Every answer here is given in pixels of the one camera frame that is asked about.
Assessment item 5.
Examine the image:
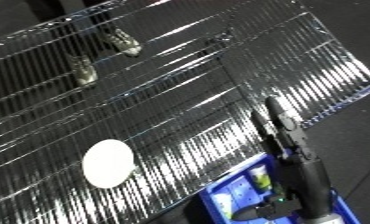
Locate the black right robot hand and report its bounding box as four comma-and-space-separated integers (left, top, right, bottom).
229, 96, 338, 222

